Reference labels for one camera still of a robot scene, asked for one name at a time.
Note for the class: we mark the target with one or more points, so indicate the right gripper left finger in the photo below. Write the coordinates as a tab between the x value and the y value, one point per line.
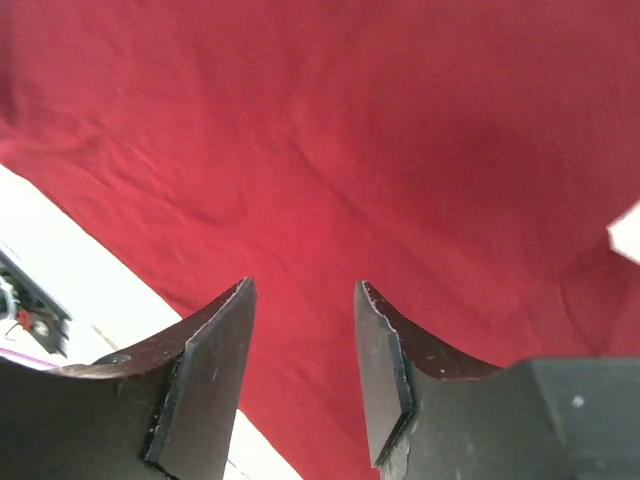
163	408

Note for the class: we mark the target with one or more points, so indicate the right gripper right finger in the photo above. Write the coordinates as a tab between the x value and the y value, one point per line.
435	412

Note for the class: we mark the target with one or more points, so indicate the dark red t-shirt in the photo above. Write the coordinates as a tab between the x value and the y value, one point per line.
465	157

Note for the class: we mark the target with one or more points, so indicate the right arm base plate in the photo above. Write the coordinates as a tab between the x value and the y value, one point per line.
25	302

